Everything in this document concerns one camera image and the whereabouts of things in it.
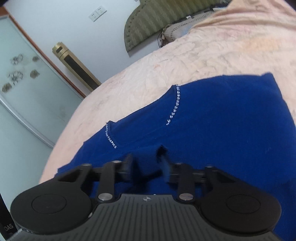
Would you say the peach blanket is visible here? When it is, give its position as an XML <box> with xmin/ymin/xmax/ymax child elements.
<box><xmin>189</xmin><ymin>0</ymin><xmax>296</xmax><ymax>33</ymax></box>

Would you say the white glass wardrobe door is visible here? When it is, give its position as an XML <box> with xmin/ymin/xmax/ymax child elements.
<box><xmin>1</xmin><ymin>16</ymin><xmax>82</xmax><ymax>162</ymax></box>

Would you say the beige embroidered pillow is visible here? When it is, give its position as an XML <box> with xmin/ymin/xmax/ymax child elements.
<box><xmin>158</xmin><ymin>9</ymin><xmax>215</xmax><ymax>48</ymax></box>

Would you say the pink floral bed sheet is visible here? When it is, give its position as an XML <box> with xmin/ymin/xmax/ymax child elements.
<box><xmin>41</xmin><ymin>24</ymin><xmax>295</xmax><ymax>182</ymax></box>

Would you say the blue beaded sweater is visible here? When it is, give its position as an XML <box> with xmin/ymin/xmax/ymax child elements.
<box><xmin>58</xmin><ymin>73</ymin><xmax>295</xmax><ymax>240</ymax></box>

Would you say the gold tower fan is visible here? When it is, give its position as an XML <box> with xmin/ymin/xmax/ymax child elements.
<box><xmin>52</xmin><ymin>42</ymin><xmax>101</xmax><ymax>92</ymax></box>

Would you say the olive green upholstered headboard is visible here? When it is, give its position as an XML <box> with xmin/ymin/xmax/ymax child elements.
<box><xmin>124</xmin><ymin>0</ymin><xmax>221</xmax><ymax>52</ymax></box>

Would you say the white wall socket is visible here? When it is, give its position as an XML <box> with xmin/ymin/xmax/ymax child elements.
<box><xmin>89</xmin><ymin>6</ymin><xmax>107</xmax><ymax>22</ymax></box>

